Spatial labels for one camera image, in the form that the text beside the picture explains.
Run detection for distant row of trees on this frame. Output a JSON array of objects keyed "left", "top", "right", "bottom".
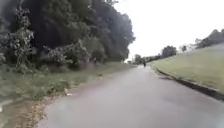
[{"left": 127, "top": 28, "right": 224, "bottom": 66}]

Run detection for grass slope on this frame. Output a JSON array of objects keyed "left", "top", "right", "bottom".
[{"left": 148, "top": 43, "right": 224, "bottom": 94}]

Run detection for dark stone kerb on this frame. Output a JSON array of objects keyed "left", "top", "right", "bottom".
[{"left": 151, "top": 65, "right": 224, "bottom": 102}]

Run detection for wood of dark trees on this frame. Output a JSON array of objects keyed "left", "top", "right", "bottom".
[{"left": 0, "top": 0, "right": 136, "bottom": 73}]

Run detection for grey asphalt path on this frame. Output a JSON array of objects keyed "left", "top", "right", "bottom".
[{"left": 33, "top": 64, "right": 224, "bottom": 128}]

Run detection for grass verge with leaves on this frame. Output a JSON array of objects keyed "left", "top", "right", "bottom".
[{"left": 0, "top": 61, "right": 137, "bottom": 128}]

